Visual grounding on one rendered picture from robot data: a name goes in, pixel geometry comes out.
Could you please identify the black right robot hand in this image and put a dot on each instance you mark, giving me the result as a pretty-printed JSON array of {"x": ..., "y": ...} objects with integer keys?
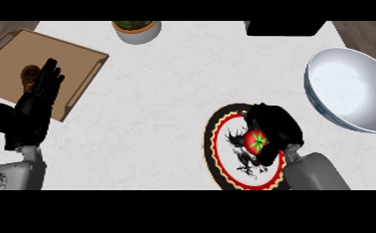
[{"x": 275, "y": 127}]

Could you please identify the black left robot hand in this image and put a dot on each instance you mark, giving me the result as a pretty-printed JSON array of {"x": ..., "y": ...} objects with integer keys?
[{"x": 36, "y": 111}]

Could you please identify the red tomato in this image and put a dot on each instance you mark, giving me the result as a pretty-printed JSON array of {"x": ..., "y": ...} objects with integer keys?
[{"x": 255, "y": 141}]

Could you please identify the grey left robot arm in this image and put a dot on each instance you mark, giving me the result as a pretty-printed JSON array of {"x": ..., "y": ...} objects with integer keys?
[{"x": 23, "y": 170}]

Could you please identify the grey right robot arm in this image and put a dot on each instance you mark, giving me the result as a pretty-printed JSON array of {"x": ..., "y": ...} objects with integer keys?
[{"x": 313, "y": 172}]

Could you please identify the decorated white plate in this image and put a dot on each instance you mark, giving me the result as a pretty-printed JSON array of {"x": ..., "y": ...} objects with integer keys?
[{"x": 231, "y": 150}]

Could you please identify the white bowl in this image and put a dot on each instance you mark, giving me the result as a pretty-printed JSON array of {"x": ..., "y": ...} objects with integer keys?
[{"x": 343, "y": 89}]

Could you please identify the brown round food item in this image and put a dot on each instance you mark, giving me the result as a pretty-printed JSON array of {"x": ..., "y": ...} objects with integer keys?
[{"x": 29, "y": 76}]

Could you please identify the brown wooden tray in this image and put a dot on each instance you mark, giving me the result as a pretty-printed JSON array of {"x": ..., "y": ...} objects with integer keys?
[{"x": 54, "y": 71}]

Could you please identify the black appliance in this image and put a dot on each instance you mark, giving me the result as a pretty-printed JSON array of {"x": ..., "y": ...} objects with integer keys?
[{"x": 284, "y": 28}]

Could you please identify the white potted plant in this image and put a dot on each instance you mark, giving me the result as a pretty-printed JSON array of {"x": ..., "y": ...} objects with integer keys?
[{"x": 138, "y": 31}]

